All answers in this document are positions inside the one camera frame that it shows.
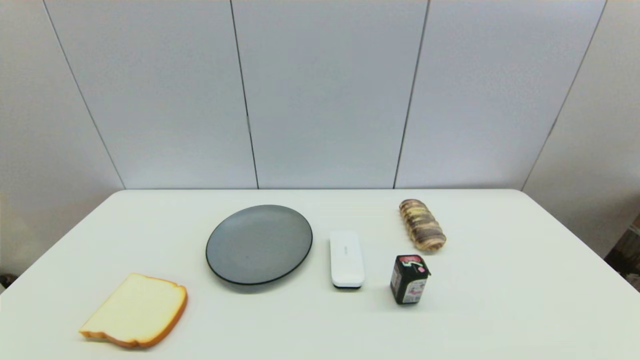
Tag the long brown striped bread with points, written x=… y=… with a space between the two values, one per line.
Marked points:
x=423 y=226

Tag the white rectangular case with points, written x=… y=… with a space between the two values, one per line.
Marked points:
x=346 y=257

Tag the dark grey round plate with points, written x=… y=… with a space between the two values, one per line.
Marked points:
x=259 y=245

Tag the small black drink carton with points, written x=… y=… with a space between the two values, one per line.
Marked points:
x=410 y=282

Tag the white toast slice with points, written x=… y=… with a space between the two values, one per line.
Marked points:
x=137 y=310

